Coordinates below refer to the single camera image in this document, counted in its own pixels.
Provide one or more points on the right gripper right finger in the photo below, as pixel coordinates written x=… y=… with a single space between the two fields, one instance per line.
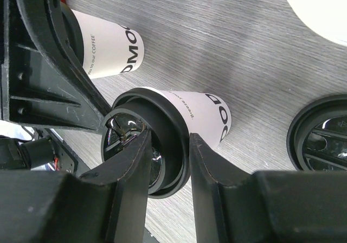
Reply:
x=223 y=196

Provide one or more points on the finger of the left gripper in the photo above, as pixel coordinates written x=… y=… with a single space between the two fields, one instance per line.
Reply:
x=43 y=84

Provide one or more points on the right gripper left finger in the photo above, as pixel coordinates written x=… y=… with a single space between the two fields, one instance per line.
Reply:
x=126 y=176

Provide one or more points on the white paper cup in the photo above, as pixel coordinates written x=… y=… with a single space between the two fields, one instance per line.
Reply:
x=204 y=113
x=109 y=48

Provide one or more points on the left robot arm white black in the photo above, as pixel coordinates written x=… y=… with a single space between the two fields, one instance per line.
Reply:
x=19 y=154

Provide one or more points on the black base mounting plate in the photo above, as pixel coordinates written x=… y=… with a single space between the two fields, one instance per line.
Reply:
x=68 y=161

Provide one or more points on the stack of black lids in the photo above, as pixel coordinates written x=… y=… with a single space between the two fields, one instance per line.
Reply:
x=316 y=138

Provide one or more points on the stack of white paper cups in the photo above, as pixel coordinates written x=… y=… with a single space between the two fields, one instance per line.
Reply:
x=327 y=18

